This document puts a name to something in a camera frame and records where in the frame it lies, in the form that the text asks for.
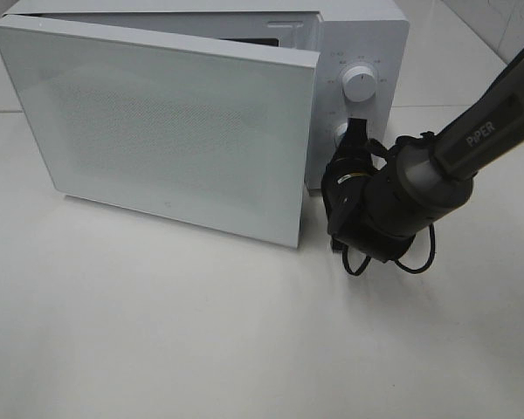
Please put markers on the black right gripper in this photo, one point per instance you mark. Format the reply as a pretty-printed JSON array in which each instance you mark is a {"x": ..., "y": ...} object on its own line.
[{"x": 349, "y": 172}]

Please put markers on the white dial knob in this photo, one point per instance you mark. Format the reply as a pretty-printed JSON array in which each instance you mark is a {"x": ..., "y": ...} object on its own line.
[
  {"x": 359, "y": 82},
  {"x": 339, "y": 133}
]

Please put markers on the white microwave door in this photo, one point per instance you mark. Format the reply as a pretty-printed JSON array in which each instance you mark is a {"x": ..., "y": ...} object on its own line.
[{"x": 198, "y": 130}]

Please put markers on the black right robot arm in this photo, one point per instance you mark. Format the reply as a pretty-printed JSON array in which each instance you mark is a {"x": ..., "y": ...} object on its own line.
[{"x": 377, "y": 199}]

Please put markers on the white microwave oven body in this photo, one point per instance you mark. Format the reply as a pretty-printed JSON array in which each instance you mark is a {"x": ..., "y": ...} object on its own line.
[{"x": 335, "y": 34}]

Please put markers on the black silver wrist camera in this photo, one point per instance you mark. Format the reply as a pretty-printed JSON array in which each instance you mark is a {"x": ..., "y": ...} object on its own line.
[{"x": 354, "y": 228}]

